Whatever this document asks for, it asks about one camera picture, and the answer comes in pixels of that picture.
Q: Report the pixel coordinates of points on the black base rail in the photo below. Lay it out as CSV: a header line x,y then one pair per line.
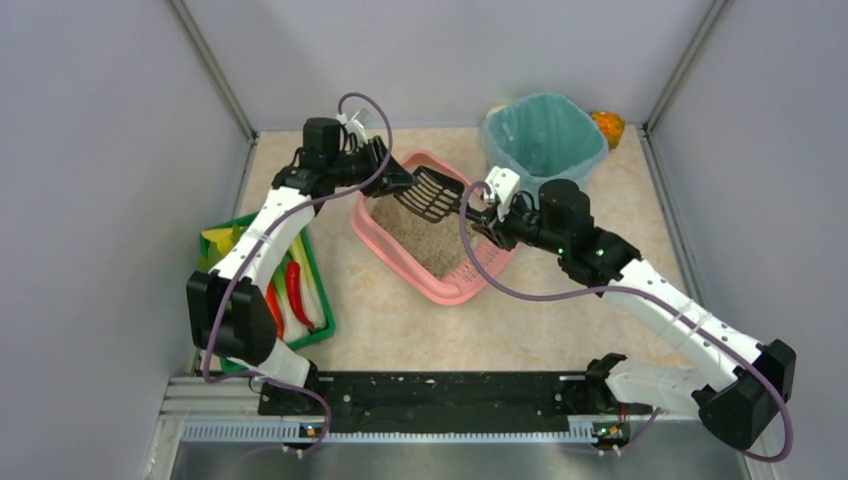
x,y
488,402

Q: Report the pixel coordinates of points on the black litter scoop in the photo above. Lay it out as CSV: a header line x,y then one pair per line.
x,y
434,196

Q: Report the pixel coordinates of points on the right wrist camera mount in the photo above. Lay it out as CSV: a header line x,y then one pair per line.
x,y
502,184

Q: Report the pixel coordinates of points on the cat litter sand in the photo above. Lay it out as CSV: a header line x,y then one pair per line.
x,y
437,247

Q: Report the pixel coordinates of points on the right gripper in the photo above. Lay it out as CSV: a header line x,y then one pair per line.
x,y
501,229

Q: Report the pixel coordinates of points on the green vegetable tray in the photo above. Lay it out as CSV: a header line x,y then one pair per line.
x,y
330,330

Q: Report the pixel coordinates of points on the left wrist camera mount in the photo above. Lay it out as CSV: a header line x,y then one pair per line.
x,y
356,124

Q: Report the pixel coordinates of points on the red chili pepper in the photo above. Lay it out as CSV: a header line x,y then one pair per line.
x,y
294,294

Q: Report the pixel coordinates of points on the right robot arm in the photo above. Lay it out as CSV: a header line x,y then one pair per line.
x,y
736,385

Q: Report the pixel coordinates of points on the pink litter box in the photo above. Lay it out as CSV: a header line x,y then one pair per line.
x,y
461,283

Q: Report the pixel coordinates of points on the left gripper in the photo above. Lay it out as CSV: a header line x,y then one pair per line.
x,y
380,164

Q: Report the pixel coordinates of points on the green leafy vegetable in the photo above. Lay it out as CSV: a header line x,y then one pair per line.
x,y
217,242

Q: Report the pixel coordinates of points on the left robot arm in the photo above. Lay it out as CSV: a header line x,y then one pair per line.
x,y
228,312

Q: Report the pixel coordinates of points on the orange carrot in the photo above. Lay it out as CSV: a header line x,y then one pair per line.
x,y
273,305

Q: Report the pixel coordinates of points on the orange toy fruit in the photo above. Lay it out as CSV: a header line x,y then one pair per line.
x,y
611,125

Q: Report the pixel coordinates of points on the green trash bin with bag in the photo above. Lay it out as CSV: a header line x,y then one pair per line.
x,y
542,137

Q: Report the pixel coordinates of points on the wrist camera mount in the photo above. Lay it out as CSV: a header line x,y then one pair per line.
x,y
356,124
502,184

